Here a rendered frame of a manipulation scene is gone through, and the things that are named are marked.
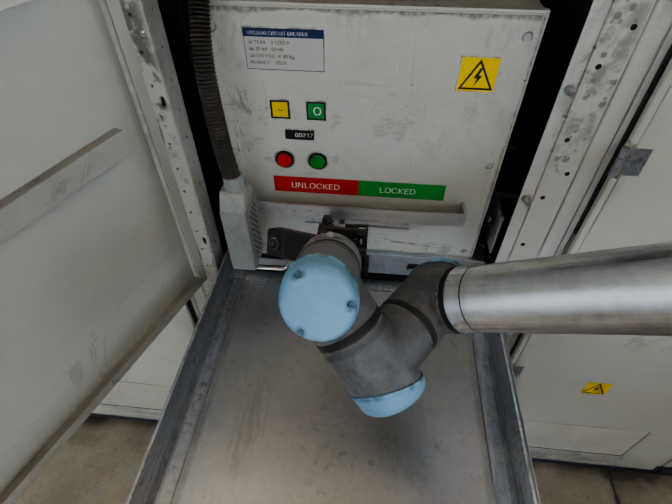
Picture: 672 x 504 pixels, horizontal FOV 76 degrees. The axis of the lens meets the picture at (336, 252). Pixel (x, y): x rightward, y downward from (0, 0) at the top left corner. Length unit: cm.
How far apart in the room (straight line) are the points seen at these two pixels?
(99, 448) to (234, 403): 110
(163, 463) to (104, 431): 110
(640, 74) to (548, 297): 37
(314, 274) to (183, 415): 45
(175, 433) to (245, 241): 34
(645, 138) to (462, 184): 27
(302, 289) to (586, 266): 29
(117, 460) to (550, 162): 162
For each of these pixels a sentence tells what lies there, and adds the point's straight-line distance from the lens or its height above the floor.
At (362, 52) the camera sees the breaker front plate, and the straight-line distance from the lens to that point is 70.
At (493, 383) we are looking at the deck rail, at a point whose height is 85.
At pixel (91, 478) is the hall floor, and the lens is 184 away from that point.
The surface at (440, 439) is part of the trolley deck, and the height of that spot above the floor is 85.
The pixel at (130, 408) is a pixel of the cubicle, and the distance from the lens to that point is 173.
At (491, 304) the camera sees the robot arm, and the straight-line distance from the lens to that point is 53.
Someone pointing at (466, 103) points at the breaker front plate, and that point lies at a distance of 74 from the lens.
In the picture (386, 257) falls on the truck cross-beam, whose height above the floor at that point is 92.
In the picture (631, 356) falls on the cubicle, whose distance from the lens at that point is 122.
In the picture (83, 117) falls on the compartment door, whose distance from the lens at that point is 73.
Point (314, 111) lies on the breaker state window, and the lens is 75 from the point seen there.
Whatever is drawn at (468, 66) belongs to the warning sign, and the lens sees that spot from 72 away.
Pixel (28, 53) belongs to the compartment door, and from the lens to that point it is 68.
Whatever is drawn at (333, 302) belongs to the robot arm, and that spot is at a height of 120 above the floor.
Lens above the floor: 157
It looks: 45 degrees down
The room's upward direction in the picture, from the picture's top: straight up
